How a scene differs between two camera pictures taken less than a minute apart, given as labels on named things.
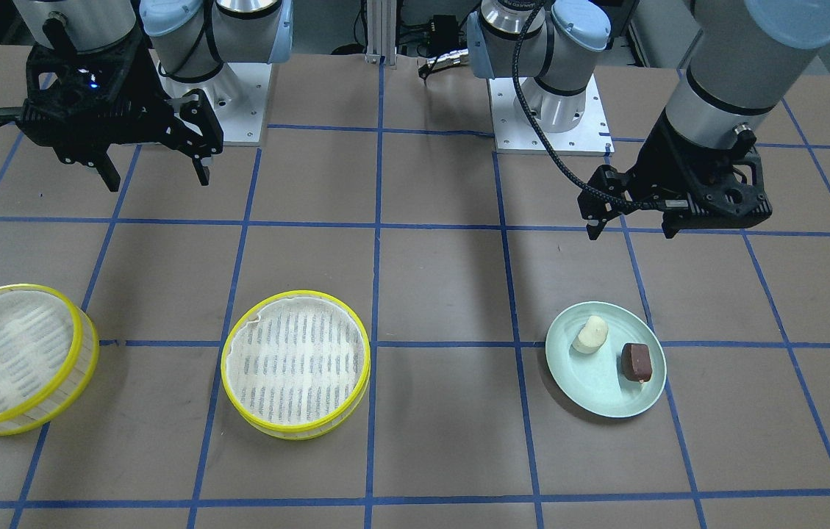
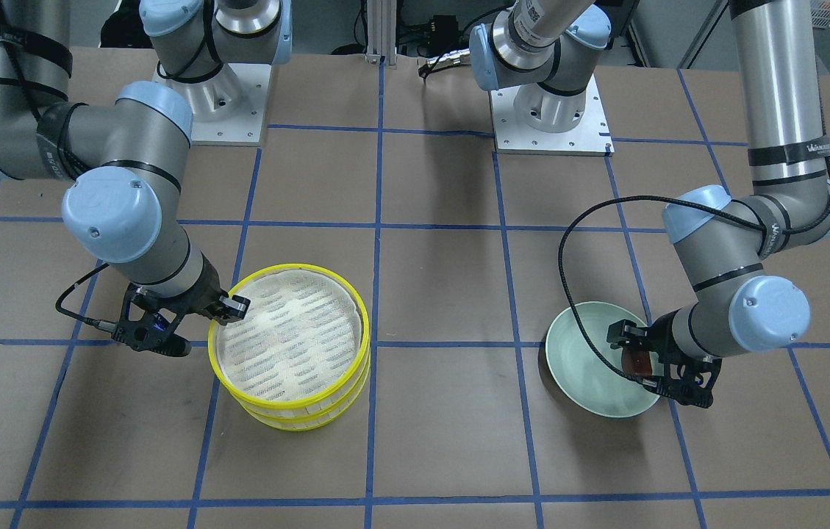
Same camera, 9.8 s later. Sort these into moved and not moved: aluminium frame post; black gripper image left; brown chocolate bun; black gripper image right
Moved: black gripper image right; black gripper image left
Not moved: aluminium frame post; brown chocolate bun
